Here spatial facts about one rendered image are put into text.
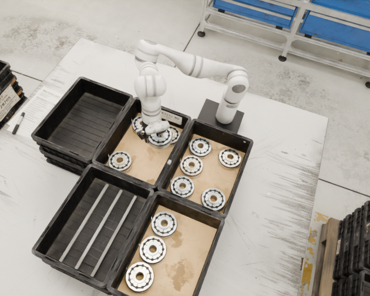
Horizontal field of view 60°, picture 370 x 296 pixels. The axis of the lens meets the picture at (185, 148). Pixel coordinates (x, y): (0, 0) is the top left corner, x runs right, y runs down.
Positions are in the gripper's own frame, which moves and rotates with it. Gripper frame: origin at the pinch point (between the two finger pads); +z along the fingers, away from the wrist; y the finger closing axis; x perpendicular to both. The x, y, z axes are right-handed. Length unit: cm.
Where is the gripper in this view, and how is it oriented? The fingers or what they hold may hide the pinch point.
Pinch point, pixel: (152, 137)
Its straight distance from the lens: 133.8
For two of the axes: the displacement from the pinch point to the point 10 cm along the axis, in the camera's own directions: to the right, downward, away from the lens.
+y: -9.2, 3.1, -2.5
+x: 3.9, 7.9, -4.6
